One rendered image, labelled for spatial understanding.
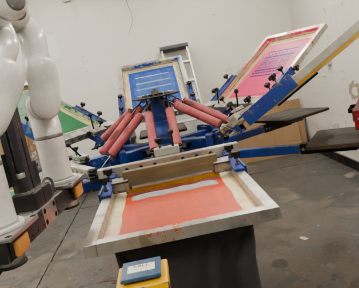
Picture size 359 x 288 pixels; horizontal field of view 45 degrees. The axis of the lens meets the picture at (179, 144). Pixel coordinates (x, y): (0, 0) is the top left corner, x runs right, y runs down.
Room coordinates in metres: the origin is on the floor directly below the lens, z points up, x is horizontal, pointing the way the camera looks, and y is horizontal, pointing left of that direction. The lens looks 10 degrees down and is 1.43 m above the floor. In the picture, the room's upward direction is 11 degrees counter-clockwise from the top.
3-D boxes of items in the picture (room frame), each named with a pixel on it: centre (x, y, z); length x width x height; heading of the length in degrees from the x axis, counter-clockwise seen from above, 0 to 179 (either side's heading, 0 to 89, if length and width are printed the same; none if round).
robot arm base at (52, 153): (1.46, 0.45, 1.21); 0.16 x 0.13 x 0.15; 84
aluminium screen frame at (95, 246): (1.58, 0.05, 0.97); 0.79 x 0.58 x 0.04; 2
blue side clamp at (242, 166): (1.83, -0.22, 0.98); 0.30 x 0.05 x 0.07; 2
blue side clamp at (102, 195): (1.81, 0.34, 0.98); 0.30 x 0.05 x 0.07; 2
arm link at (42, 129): (1.45, 0.43, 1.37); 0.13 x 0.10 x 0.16; 25
